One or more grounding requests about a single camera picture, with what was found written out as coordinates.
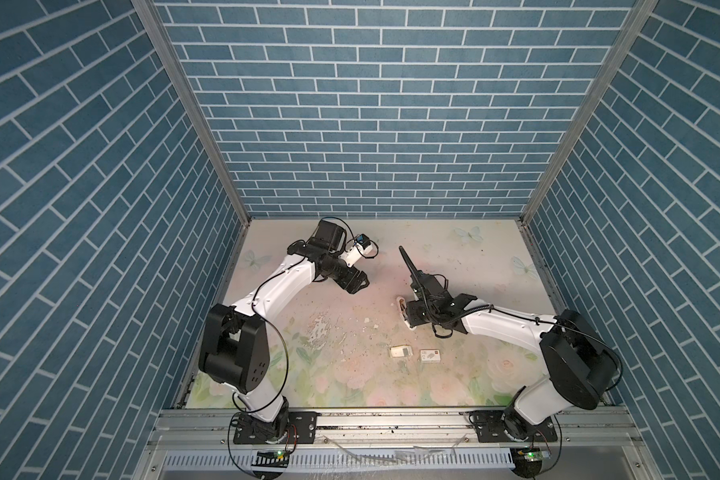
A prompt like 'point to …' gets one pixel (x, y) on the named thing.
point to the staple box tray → (403, 350)
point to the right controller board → (526, 462)
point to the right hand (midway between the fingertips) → (407, 307)
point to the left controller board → (272, 459)
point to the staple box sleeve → (430, 356)
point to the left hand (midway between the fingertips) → (358, 274)
